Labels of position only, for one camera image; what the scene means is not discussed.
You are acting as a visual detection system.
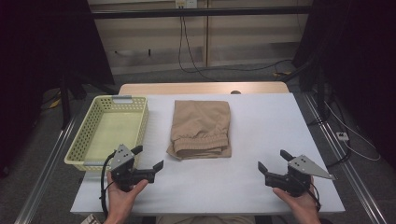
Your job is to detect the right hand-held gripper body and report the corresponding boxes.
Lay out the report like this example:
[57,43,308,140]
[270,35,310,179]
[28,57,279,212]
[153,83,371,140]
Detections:
[263,154,337,198]

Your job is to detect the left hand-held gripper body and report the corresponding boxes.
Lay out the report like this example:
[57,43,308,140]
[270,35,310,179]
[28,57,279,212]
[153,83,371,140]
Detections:
[109,143,156,192]

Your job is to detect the pale yellow perforated plastic basket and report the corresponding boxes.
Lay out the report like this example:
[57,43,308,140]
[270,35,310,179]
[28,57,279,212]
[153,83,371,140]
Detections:
[64,94,149,173]

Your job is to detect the khaki pants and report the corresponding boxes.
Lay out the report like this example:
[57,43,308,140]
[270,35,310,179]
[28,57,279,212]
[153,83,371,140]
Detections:
[165,99,233,161]

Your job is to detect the person's right hand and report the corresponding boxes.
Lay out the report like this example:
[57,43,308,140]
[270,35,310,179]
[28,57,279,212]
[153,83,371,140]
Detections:
[273,175,322,220]

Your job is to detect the person's left hand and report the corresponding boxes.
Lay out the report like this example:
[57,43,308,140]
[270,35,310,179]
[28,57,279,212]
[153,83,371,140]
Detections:
[105,172,149,219]

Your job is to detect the white table mat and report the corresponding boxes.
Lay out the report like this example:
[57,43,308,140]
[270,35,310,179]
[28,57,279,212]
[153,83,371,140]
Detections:
[70,92,347,217]

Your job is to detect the black tripod stand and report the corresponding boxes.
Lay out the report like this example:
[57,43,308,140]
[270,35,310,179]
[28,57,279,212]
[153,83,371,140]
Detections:
[59,72,90,131]

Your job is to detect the black curtain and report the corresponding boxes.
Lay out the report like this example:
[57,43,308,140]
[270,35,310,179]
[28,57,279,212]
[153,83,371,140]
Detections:
[0,0,116,176]
[291,0,396,171]

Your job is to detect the black horizontal metal bar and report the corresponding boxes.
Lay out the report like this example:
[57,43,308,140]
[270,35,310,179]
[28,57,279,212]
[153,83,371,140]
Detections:
[91,6,313,21]

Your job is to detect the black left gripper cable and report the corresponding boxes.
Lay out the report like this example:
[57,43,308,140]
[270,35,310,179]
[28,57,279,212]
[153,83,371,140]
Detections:
[99,151,117,217]

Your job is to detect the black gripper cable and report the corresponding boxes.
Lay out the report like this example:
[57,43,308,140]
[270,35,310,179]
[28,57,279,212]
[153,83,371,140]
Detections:
[99,151,117,217]
[308,182,322,213]

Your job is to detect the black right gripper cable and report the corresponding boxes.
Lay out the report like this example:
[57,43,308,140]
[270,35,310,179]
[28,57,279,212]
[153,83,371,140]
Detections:
[308,182,322,213]

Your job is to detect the aluminium floor rail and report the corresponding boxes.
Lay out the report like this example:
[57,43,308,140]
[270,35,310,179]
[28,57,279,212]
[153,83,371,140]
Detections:
[13,113,79,224]
[302,92,389,224]

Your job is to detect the black floor cable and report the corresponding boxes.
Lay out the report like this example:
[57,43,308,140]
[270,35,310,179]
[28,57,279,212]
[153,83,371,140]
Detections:
[306,98,353,169]

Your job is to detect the white floor cable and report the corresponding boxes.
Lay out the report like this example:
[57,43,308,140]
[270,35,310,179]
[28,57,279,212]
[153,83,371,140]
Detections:
[323,102,383,162]

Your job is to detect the black hanging wall cable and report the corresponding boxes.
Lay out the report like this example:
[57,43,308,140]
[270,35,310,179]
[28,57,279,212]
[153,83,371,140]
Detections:
[177,16,220,83]
[181,16,294,73]

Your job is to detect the white wall socket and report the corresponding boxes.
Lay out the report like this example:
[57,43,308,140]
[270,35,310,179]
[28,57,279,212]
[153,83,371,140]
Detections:
[175,0,199,9]

